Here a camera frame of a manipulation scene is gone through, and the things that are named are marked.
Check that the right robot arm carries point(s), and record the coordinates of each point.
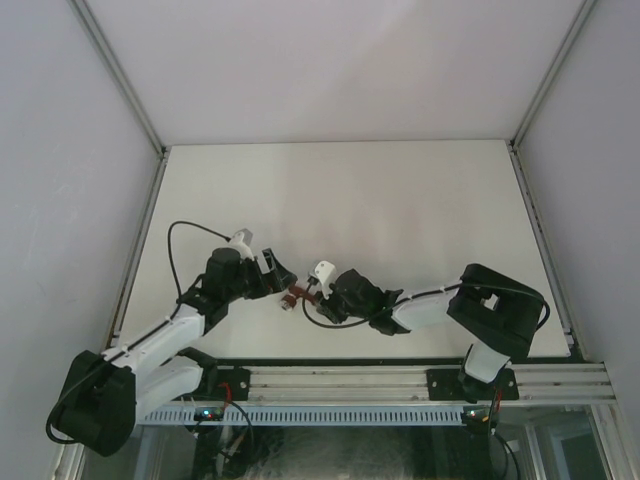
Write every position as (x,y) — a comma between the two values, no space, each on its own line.
(502,314)

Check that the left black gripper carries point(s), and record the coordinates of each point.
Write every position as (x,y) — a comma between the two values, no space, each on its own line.
(284,278)

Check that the black mounting plate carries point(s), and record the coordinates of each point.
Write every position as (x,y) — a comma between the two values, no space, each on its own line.
(225,384)
(446,384)

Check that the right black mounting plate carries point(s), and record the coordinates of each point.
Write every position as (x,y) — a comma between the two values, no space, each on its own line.
(446,384)

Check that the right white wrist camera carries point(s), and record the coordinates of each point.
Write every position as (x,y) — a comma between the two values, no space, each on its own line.
(324,274)

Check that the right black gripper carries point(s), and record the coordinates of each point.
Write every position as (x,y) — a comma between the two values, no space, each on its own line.
(327,306)

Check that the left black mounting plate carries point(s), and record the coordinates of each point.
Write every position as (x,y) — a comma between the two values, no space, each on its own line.
(225,384)

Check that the silver tee pipe fitting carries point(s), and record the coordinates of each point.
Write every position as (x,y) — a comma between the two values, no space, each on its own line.
(288,302)

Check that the brown water faucet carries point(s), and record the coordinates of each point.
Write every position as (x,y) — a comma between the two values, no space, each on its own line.
(301,294)

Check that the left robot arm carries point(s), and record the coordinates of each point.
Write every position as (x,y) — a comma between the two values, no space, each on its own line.
(106,394)

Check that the blue slotted cable duct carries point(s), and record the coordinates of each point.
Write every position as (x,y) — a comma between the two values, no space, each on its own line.
(294,416)

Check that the left aluminium frame post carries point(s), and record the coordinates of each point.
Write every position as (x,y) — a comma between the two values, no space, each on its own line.
(90,24)

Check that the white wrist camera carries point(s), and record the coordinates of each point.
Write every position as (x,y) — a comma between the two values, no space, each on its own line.
(241,242)
(324,274)

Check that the aluminium frame post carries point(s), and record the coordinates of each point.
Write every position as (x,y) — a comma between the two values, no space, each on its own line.
(90,24)
(544,88)

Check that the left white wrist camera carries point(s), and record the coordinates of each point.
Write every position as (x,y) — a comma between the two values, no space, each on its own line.
(241,242)

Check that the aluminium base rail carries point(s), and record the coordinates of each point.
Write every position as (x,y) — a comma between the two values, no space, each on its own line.
(404,385)

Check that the right aluminium frame post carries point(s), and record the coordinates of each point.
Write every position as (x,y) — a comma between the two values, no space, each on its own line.
(544,88)

